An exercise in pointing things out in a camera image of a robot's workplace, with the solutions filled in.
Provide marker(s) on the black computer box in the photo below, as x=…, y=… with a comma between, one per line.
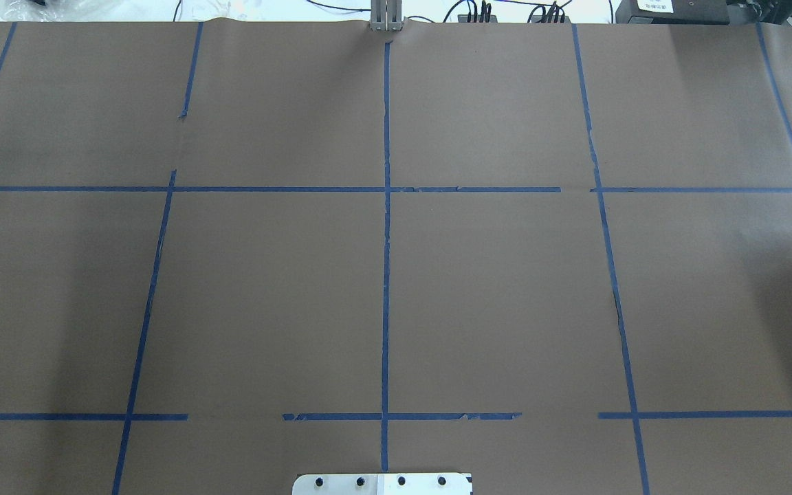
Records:
x=672, y=12

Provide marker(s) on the crumpled clear plastic wrap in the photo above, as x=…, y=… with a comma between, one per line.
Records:
x=57, y=11

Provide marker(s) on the aluminium frame post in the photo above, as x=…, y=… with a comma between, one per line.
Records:
x=386, y=16

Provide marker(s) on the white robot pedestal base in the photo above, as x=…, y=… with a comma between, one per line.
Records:
x=384, y=483

